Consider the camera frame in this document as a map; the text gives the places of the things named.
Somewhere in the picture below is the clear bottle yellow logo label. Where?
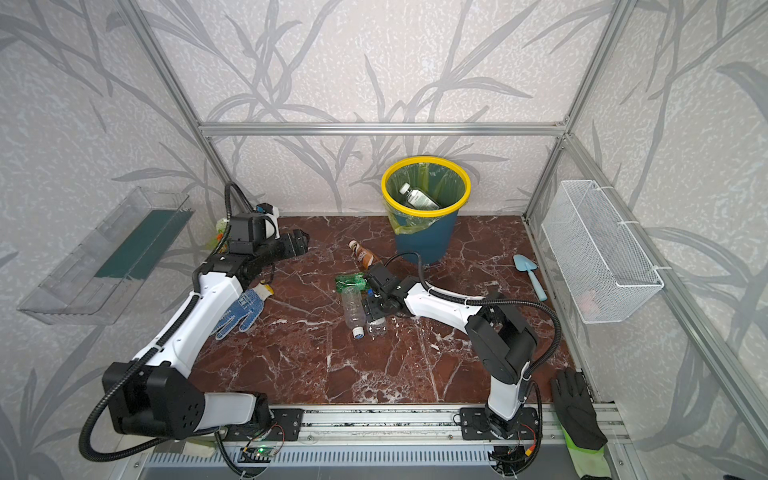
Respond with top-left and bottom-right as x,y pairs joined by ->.
399,183 -> 441,211

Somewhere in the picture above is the black green work glove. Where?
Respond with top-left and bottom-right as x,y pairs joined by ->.
550,367 -> 612,479

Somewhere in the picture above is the crushed green plastic bottle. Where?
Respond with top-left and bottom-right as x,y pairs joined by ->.
335,272 -> 369,293

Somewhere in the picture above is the blue white work glove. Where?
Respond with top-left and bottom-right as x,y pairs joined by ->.
212,283 -> 274,341

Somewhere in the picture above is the light blue garden trowel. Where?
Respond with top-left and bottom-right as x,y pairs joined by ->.
513,254 -> 548,302

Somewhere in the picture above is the white wire mesh basket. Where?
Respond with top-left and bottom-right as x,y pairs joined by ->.
542,180 -> 664,324

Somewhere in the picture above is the left circuit board with wires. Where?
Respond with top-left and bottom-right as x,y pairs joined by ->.
237,424 -> 286,464

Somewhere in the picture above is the clear acrylic wall shelf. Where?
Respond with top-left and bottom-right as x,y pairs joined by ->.
18,187 -> 194,326

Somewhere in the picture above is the clear unlabelled plastic bottle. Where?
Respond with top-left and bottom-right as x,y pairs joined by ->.
341,286 -> 366,340

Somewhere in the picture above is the blue bin with yellow rim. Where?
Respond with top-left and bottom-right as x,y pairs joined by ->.
381,156 -> 472,265

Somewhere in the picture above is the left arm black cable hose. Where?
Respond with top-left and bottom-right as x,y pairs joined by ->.
77,181 -> 256,463

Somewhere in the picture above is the brown Nescafe coffee bottle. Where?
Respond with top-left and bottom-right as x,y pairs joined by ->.
349,240 -> 379,271

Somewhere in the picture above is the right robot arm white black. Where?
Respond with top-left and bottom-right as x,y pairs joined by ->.
364,263 -> 549,439

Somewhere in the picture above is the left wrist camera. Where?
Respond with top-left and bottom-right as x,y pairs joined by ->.
255,203 -> 280,240

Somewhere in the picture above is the yellow-green plastic bin liner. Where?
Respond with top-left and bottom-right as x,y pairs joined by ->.
380,156 -> 472,235

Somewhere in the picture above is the clear Pepsi bottle blue cap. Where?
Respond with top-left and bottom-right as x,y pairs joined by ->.
364,289 -> 387,338

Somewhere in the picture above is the circuit board with wires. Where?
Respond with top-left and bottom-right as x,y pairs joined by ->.
488,441 -> 538,478
237,424 -> 286,464

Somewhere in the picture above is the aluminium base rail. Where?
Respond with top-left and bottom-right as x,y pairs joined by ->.
224,403 -> 631,448

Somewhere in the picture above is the right circuit board with wires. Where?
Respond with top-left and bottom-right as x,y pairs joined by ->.
488,441 -> 538,478

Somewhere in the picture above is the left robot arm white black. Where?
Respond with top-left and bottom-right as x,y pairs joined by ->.
102,213 -> 309,440

